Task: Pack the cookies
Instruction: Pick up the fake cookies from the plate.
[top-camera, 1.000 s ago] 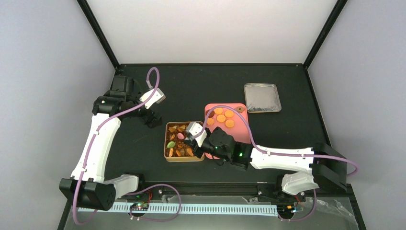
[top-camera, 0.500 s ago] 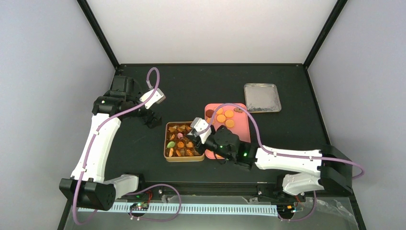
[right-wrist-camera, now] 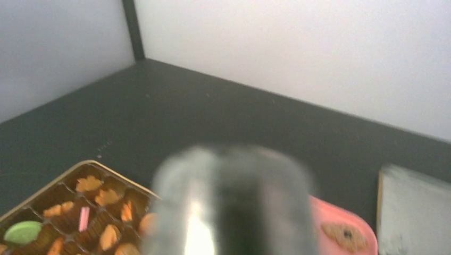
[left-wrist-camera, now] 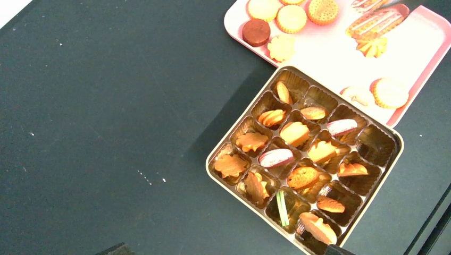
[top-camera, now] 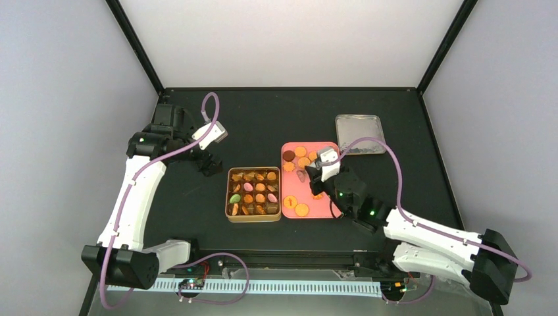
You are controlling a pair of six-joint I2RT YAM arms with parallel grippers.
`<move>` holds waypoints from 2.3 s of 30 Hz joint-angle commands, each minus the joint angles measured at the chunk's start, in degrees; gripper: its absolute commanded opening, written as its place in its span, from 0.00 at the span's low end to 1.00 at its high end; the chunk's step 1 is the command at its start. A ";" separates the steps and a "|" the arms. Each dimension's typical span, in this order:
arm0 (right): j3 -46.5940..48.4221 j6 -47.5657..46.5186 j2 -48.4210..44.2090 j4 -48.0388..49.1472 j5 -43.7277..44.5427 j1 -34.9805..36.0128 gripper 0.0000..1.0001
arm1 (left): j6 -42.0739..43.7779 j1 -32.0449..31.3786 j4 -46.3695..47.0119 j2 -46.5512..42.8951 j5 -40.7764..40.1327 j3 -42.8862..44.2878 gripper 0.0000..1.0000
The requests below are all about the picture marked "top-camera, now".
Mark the left circuit board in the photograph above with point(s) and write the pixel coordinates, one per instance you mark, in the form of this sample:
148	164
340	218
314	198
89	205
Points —
191	284

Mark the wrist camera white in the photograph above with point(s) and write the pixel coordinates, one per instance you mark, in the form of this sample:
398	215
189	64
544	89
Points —
328	163
208	134

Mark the round golden cookie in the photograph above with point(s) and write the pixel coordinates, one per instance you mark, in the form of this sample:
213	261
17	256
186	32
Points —
301	210

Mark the green round cookie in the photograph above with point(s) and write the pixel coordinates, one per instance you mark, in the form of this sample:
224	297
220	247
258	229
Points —
235	198

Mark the gold cookie tin box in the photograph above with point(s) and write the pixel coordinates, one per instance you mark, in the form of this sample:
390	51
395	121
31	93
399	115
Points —
262	205

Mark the pink round cookie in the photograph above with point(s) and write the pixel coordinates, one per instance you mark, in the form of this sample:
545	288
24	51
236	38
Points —
248	187

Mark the silver tin lid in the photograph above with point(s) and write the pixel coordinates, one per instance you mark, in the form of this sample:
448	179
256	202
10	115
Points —
352	127

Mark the white slotted cable duct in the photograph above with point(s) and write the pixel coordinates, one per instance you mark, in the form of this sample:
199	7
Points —
283	287

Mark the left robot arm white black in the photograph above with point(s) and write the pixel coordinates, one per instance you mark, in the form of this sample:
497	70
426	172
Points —
119	256

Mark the black front rail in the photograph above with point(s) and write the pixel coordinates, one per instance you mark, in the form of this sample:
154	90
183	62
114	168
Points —
364	263

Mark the round cracker cookie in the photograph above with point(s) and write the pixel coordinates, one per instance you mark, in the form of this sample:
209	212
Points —
300	151

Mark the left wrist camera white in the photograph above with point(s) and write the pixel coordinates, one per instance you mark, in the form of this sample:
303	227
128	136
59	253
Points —
208	134

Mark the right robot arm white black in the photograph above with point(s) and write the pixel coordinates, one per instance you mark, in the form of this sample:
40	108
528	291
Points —
485	263

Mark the dark chocolate round cookie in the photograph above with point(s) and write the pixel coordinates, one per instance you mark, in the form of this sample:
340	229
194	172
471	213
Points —
288	156

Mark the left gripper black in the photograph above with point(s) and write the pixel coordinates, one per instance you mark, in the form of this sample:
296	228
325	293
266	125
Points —
211	164

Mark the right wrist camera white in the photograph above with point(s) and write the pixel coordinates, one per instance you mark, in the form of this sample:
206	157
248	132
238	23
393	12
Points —
328	163

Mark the pink plastic tray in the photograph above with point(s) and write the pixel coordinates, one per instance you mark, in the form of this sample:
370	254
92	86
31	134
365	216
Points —
293	191

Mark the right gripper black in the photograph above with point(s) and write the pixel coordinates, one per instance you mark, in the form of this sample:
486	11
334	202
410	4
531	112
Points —
313	174

